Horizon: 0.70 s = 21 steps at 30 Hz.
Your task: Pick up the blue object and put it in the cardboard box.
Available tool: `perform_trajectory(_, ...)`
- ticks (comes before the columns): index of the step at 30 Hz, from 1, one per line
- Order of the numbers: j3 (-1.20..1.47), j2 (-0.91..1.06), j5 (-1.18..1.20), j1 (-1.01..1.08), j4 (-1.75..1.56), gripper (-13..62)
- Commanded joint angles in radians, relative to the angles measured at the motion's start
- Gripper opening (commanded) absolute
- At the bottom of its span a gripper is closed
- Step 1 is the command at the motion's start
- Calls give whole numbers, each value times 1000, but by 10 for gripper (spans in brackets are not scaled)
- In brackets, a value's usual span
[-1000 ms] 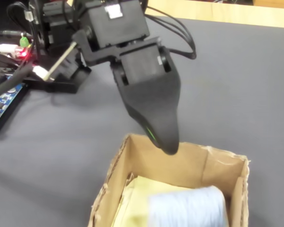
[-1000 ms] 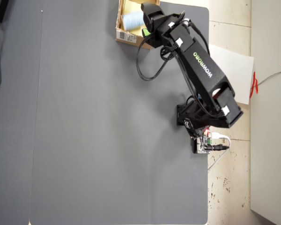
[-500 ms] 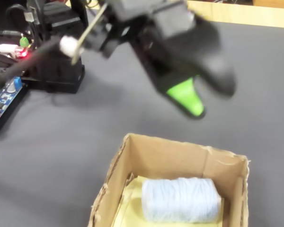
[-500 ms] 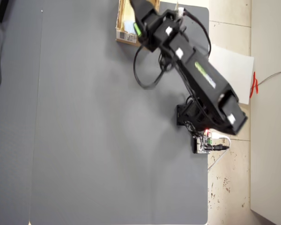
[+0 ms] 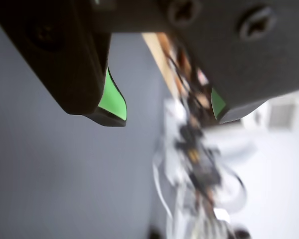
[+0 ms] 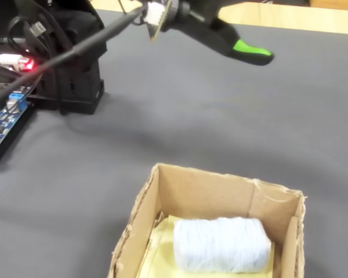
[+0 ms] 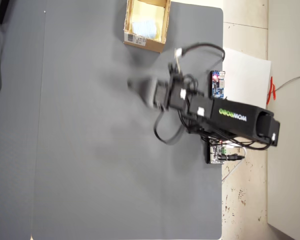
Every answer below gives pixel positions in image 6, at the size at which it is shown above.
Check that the open cardboard box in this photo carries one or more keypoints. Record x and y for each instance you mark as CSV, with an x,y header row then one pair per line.
x,y
206,197

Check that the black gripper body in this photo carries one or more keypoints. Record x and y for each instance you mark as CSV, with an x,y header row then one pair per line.
x,y
208,10

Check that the pale yellow paper sheets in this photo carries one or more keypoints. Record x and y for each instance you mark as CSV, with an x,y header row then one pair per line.
x,y
159,260

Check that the dark grey textured mat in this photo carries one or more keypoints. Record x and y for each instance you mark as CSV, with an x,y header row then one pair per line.
x,y
191,116

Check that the white connector plug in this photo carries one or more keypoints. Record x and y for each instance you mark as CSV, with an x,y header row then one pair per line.
x,y
3,58

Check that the wrist camera board module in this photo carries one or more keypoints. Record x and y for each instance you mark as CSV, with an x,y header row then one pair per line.
x,y
155,13

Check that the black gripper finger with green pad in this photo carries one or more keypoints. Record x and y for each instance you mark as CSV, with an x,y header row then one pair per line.
x,y
243,56

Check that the light blue towel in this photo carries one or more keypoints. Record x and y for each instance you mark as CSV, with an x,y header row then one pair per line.
x,y
220,246

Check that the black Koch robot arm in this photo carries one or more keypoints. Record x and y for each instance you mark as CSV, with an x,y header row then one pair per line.
x,y
81,87

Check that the blue circuit board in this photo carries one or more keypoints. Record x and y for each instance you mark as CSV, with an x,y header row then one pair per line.
x,y
0,121
5,150

